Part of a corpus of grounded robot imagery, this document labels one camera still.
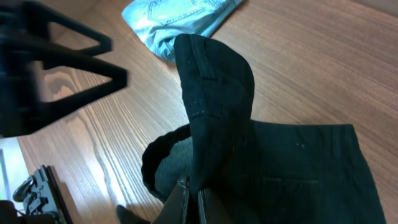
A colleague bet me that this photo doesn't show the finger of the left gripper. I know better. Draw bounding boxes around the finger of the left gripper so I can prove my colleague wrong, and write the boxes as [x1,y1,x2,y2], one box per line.
[1,47,127,138]
[22,1,112,56]

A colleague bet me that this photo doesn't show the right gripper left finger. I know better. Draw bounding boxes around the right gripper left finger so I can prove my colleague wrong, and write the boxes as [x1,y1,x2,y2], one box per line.
[152,177,189,224]

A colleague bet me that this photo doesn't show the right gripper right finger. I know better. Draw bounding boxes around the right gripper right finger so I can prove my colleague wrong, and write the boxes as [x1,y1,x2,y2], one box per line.
[198,188,233,224]

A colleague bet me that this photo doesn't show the black shorts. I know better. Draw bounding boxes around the black shorts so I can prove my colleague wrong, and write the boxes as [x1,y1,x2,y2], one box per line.
[141,34,386,223]

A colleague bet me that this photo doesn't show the folded light blue jeans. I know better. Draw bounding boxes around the folded light blue jeans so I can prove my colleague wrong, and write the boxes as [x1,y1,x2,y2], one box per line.
[121,0,243,63]

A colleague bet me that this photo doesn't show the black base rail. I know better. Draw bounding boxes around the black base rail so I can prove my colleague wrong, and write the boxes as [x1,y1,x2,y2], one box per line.
[12,165,73,224]

